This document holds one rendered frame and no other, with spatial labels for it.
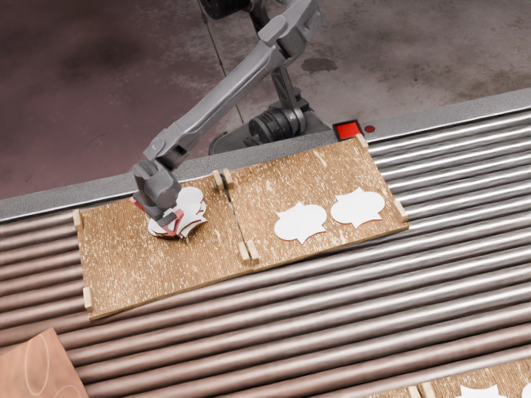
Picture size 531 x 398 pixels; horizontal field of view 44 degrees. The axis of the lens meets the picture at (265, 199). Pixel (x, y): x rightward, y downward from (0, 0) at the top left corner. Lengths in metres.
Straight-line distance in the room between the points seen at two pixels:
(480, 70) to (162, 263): 2.45
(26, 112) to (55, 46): 0.61
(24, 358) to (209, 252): 0.50
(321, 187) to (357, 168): 0.12
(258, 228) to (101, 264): 0.41
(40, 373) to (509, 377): 0.97
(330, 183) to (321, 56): 2.07
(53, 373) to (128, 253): 0.40
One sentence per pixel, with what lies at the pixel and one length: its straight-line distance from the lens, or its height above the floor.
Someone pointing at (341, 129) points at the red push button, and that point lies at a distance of 1.95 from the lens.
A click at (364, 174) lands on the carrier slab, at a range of 1.81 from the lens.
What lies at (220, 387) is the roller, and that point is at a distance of 1.50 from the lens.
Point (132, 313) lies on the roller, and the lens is 1.65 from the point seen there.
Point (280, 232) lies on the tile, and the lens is 1.67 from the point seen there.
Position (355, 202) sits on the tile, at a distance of 1.73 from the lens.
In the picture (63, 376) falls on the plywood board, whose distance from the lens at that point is 1.46.
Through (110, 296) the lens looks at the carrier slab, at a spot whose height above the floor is 0.94.
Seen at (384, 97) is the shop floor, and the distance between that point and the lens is 3.50.
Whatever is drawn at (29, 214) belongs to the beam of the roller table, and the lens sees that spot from 1.95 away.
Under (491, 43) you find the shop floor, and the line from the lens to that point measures 3.93.
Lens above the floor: 2.24
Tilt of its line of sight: 48 degrees down
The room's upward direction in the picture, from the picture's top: 8 degrees counter-clockwise
